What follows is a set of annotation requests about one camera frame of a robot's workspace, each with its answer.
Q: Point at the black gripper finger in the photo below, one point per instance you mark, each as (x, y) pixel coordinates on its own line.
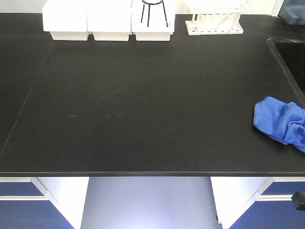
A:
(298, 199)

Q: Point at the blue microfiber cloth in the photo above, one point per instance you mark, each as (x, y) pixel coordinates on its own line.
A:
(283, 122)

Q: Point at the right blue cabinet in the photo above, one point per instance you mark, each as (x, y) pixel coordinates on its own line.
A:
(258, 202)

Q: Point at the blue cabinet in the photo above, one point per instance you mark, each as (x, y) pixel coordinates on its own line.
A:
(42, 202)
(258, 202)

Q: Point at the black lab sink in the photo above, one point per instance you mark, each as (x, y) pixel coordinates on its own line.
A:
(290, 54)

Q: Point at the blue container at corner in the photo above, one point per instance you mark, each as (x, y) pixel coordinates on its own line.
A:
(293, 12)

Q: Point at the white test tube rack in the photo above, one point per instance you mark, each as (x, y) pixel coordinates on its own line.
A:
(215, 17)

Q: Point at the right white storage bin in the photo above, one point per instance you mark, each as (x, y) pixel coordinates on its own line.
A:
(153, 20)

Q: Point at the white storage bin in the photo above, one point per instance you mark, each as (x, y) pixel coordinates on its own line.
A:
(153, 20)
(66, 20)
(109, 20)

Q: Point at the middle white storage bin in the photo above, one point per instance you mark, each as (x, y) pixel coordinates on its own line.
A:
(109, 20)

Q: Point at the left blue cabinet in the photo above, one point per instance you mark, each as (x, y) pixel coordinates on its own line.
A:
(42, 202)

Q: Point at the left white storage bin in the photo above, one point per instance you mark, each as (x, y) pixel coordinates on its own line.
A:
(66, 20)

